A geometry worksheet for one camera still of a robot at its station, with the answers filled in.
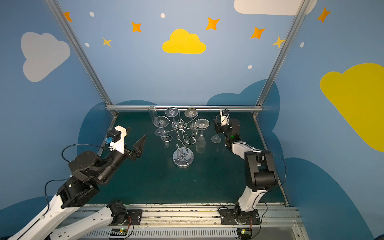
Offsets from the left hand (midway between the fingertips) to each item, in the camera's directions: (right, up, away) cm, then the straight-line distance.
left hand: (135, 130), depth 57 cm
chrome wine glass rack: (+15, -18, +38) cm, 45 cm away
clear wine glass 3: (+7, +3, +13) cm, 15 cm away
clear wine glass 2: (+39, -8, +47) cm, 62 cm away
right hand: (+39, +8, +36) cm, 54 cm away
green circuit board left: (-15, -52, +16) cm, 56 cm away
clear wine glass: (-3, -2, +52) cm, 52 cm away
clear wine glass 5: (+22, +9, +21) cm, 32 cm away
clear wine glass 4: (+11, +9, +20) cm, 24 cm away
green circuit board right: (+48, -53, +16) cm, 73 cm away
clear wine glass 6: (+27, -10, +25) cm, 38 cm away
